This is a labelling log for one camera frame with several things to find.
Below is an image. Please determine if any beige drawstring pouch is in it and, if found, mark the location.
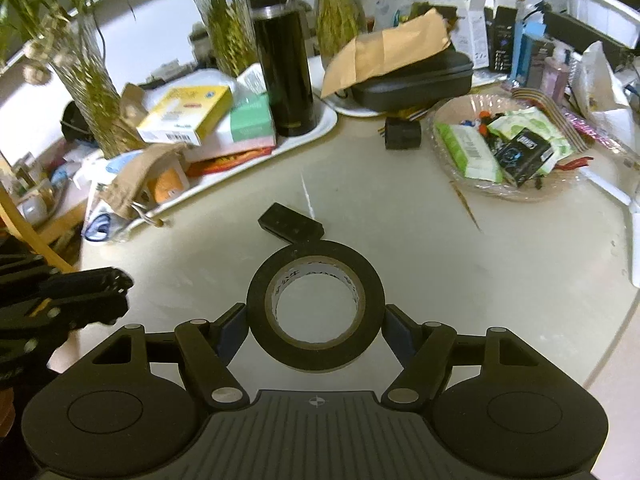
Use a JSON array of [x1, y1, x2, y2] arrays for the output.
[[98, 143, 188, 220]]

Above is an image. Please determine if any white plastic tray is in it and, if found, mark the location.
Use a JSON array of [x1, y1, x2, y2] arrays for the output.
[[84, 55, 340, 241]]

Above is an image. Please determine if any black small card box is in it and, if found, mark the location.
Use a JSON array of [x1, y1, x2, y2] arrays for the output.
[[495, 129, 553, 188]]

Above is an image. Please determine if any green tissue pack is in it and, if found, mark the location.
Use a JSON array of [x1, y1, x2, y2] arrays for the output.
[[230, 93, 276, 145]]

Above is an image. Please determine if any brown paper envelope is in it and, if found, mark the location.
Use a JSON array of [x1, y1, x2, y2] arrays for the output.
[[321, 9, 450, 98]]

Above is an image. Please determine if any glass vase with bamboo middle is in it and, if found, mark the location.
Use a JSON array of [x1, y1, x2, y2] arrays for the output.
[[193, 0, 257, 77]]

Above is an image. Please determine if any pink liquid bottle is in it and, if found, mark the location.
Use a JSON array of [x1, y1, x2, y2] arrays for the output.
[[540, 47, 570, 103]]

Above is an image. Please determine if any glass vase with bamboo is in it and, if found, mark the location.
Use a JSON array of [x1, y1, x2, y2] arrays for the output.
[[193, 0, 257, 77], [1, 0, 144, 159], [316, 0, 367, 68]]

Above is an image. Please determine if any green wet wipes pack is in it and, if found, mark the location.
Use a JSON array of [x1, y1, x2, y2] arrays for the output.
[[436, 124, 502, 183]]

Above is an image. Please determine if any black power adapter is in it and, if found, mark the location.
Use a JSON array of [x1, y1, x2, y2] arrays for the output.
[[384, 117, 422, 151]]

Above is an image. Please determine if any black tape roll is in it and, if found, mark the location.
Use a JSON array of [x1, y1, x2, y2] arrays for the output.
[[246, 240, 385, 373]]

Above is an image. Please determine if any yellow medicine box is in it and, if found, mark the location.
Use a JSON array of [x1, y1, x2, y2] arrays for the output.
[[137, 86, 233, 146]]

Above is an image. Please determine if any orange labelled packet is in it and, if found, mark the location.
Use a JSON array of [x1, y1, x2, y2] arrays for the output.
[[148, 162, 190, 204]]

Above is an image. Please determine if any black thermos bottle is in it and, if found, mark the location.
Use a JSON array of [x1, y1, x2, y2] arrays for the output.
[[247, 0, 316, 136]]

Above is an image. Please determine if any black product box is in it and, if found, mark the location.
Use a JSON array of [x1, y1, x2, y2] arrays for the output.
[[487, 6, 516, 74]]

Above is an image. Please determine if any glass vase with bamboo left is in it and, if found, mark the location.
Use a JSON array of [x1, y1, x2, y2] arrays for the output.
[[1, 0, 144, 159]]

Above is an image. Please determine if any red flat box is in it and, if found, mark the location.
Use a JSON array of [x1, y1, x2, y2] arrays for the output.
[[186, 148, 273, 179]]

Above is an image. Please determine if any white gimbal tripod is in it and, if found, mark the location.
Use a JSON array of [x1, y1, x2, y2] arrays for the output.
[[579, 167, 640, 288]]

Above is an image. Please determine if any black rectangular box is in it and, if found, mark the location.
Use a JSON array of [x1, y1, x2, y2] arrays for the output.
[[258, 203, 324, 244]]

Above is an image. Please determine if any white product box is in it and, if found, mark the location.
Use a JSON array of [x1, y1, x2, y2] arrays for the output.
[[451, 0, 490, 70]]

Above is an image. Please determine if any white plastic food container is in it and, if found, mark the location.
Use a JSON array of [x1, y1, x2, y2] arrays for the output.
[[566, 0, 640, 50]]

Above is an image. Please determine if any woven snack basket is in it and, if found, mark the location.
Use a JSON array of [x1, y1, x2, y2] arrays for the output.
[[424, 89, 593, 202]]

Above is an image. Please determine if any glass vase with bamboo right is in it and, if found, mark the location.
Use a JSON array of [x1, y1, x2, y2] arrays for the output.
[[316, 0, 367, 68]]

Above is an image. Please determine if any black zipper case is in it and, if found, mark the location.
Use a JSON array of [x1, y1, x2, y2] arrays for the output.
[[349, 48, 473, 113]]

